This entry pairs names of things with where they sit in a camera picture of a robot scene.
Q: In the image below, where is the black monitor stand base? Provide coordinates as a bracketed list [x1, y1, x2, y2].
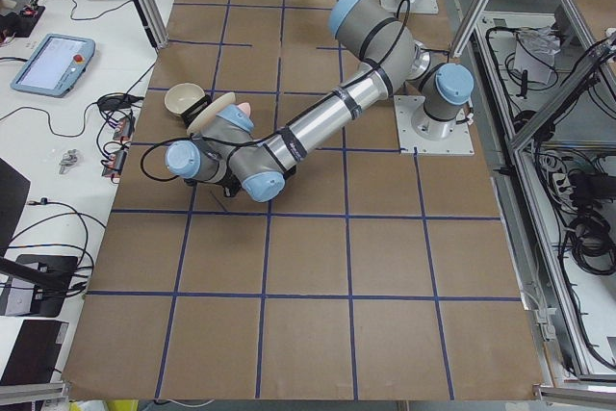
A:
[1, 254, 78, 318]

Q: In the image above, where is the brown paper table cover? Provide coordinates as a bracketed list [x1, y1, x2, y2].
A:
[64, 0, 543, 400]

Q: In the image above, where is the cream bowl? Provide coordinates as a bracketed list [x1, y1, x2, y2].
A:
[164, 83, 205, 116]

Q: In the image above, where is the black dish rack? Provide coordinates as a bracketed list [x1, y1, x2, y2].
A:
[181, 94, 212, 127]

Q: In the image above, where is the near teach pendant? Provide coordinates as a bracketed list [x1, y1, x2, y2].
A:
[11, 34, 96, 97]

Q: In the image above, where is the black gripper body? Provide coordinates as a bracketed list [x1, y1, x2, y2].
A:
[184, 174, 242, 197]

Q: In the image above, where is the pink plate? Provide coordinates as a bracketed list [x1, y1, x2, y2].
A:
[238, 102, 251, 116]

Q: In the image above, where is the cream plate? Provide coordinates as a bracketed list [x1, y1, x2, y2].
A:
[186, 92, 236, 136]

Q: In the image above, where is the silver metal clamp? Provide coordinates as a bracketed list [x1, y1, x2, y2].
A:
[59, 149, 79, 175]

